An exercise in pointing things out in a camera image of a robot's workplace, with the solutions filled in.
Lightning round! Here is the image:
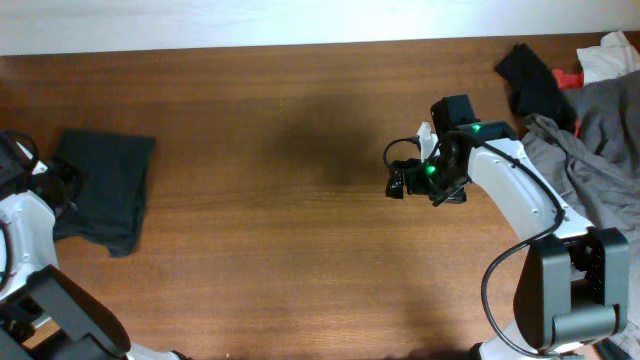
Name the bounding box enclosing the black Nike t-shirt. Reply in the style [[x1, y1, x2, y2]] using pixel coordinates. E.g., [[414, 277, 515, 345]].
[[50, 129, 156, 257]]

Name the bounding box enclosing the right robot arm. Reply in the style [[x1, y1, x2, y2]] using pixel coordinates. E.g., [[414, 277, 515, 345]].
[[385, 120, 630, 359]]

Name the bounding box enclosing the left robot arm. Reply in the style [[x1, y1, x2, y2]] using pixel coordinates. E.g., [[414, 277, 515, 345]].
[[1, 156, 186, 360]]

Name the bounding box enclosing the black garment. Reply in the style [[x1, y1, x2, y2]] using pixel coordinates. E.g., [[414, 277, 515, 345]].
[[494, 43, 577, 132]]

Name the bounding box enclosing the grey garment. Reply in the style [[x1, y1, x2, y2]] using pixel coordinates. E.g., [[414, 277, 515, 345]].
[[522, 72, 639, 358]]

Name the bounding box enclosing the red garment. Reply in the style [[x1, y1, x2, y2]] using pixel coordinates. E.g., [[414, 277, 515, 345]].
[[551, 68, 585, 139]]

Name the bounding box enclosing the white garment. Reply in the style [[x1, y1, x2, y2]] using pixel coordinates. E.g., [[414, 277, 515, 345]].
[[576, 31, 639, 85]]

